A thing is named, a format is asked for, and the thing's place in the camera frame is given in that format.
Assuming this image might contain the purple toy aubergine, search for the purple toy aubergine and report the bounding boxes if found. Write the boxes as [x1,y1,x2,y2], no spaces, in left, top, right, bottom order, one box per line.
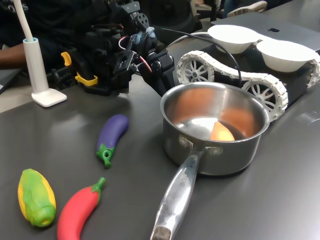
[96,114,130,169]

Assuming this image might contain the pale grey putty lump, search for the pale grey putty lump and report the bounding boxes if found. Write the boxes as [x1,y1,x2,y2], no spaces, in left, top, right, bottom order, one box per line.
[134,26,156,46]

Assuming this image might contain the black office chair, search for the black office chair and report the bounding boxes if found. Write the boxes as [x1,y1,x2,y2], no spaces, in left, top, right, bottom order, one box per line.
[149,0,226,28]

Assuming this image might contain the white bowl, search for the white bowl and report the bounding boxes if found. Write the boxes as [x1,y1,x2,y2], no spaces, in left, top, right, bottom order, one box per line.
[207,24,262,55]
[256,39,316,73]

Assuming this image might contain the orange toy carrot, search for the orange toy carrot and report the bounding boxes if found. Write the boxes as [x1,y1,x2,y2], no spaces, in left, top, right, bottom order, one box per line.
[209,121,236,142]

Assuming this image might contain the black clip with yellow tips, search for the black clip with yellow tips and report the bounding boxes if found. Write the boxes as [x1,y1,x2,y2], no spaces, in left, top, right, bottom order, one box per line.
[51,51,100,93]

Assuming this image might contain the beige shoe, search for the beige shoe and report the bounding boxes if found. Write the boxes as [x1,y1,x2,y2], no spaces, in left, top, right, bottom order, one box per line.
[226,0,268,18]

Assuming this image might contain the person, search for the person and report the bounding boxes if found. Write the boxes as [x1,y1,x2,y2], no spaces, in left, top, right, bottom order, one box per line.
[0,0,121,76]

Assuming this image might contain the tracked vehicle with white tracks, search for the tracked vehicle with white tracks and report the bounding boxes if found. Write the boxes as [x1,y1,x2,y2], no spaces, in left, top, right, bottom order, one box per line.
[174,32,320,123]

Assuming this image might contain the silver laptop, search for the silver laptop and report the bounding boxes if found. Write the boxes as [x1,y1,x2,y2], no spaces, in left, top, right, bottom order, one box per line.
[211,14,320,52]

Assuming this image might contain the red toy chilli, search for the red toy chilli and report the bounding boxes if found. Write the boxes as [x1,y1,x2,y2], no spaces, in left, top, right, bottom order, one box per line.
[56,176,107,240]

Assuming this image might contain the yellow green toy corn cob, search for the yellow green toy corn cob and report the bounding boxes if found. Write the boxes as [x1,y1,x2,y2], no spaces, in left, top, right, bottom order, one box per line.
[17,168,57,228]

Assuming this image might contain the red white black servo wires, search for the red white black servo wires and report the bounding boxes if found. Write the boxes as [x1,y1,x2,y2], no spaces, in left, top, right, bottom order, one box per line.
[117,34,154,75]

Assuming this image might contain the long black cable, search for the long black cable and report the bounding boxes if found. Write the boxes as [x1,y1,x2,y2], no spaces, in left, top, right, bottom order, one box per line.
[161,27,243,89]

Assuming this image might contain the steel pan with long handle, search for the steel pan with long handle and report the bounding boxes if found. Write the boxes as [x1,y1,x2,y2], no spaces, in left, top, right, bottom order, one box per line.
[149,82,271,240]

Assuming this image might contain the white post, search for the white post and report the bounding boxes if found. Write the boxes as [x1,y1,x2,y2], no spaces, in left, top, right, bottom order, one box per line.
[12,0,68,108]

